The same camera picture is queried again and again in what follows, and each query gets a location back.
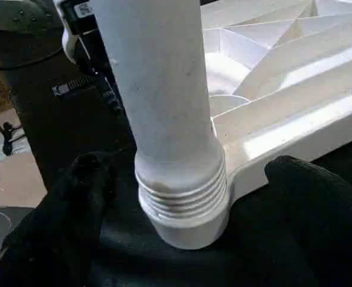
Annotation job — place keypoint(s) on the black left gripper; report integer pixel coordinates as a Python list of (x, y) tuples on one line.
[(104, 78)]

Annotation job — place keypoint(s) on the white plastic table top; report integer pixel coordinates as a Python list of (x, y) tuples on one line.
[(283, 89)]

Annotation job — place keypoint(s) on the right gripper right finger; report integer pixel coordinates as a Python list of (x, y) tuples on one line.
[(325, 221)]

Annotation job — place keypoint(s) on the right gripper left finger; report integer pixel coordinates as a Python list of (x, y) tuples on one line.
[(56, 227)]

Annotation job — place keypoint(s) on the black table mat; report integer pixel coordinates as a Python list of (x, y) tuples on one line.
[(68, 137)]

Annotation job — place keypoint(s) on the white plastic table leg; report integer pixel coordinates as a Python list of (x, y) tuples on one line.
[(164, 107)]

